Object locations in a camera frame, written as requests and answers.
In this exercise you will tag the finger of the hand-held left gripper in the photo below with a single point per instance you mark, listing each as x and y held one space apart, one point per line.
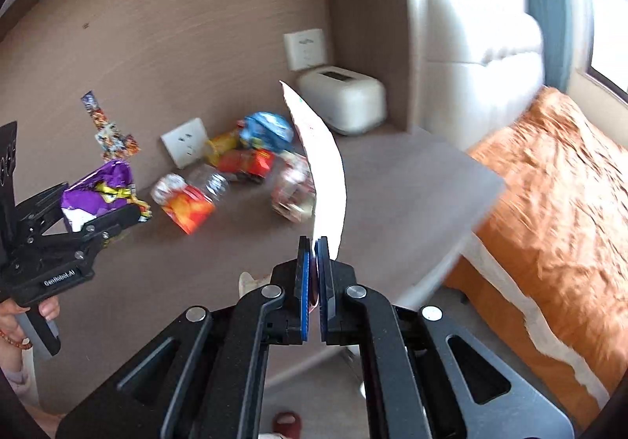
44 201
110 223

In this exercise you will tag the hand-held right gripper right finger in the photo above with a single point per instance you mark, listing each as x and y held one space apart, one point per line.
324 294

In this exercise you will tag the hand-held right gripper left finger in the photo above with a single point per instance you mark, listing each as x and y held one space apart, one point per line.
304 294

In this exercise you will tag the purple snack packet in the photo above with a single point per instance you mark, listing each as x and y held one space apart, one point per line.
100 186

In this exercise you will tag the person's left forearm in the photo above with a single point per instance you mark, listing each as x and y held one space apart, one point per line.
17 380

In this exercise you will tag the person's left hand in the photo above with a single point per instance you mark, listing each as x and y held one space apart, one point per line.
49 309

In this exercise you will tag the orange snack packet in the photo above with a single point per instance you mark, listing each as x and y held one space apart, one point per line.
184 206

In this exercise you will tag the colourful snack wrapper strip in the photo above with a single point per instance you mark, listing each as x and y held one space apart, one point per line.
110 135

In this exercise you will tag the clear plastic packet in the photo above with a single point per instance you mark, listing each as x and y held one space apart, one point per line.
293 189

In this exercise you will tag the clear plastic bottle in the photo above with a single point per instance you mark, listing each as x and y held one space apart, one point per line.
211 184

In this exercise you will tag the red slipper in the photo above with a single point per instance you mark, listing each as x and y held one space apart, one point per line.
290 423

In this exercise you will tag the yellow snack packet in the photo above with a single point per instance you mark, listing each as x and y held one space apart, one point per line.
221 147

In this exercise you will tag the red snack packet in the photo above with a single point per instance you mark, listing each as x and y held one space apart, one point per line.
245 163

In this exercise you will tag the blue snack packet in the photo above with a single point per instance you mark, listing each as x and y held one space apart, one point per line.
267 130

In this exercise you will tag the white toaster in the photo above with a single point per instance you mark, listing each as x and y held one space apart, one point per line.
343 98

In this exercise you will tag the orange bed cover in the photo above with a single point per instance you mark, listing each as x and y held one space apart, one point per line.
554 233

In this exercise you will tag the white pillow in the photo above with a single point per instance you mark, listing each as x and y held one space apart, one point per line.
471 32

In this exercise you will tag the grey-blue curtain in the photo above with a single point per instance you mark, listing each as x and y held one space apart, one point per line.
552 2

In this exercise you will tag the window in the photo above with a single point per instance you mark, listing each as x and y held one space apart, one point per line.
611 27

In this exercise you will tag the white wall socket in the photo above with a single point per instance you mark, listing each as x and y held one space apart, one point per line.
185 143

